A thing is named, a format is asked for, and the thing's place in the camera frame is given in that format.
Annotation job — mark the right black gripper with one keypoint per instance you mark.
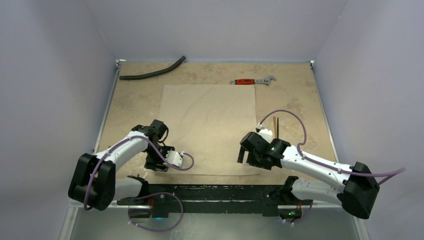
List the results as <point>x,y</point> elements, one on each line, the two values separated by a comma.
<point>250,145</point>

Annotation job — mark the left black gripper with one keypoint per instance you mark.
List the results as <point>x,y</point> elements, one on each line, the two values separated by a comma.
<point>150,163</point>

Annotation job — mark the beige cloth napkin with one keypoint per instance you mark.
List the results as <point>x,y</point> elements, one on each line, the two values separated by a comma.
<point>208,122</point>

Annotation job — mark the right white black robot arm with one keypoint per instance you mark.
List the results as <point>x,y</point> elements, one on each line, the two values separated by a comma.
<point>353,187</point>

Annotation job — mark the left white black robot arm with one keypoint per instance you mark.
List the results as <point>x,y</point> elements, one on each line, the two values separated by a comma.
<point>94,182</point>

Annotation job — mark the gold spoon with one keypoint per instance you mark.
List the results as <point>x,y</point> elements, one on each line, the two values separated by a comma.
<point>274,119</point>

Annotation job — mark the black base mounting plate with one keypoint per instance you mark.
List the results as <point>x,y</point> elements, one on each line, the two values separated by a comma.
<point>266,200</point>

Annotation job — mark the black foam tube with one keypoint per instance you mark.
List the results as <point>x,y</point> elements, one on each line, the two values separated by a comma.
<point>154,73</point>

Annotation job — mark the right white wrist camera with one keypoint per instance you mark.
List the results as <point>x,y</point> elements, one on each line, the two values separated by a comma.
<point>265,133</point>

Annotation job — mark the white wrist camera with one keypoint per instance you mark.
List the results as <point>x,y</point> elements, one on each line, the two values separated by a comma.
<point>265,133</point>
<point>174,158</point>

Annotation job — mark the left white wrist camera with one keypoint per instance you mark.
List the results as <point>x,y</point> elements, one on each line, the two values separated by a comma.
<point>174,158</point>

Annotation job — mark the red handled adjustable wrench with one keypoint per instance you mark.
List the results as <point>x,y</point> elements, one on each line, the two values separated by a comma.
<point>252,81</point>

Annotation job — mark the aluminium front rail frame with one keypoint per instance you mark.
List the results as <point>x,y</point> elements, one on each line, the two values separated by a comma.
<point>318,221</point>

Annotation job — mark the left aluminium side rail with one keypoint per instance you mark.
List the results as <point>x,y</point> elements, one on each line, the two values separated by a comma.
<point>119,65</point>

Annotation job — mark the aluminium side rail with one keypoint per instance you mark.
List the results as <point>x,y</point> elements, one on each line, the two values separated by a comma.
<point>311,65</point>
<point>119,65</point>

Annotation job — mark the right aluminium side rail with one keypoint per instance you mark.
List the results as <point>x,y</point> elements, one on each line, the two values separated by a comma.
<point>311,65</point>

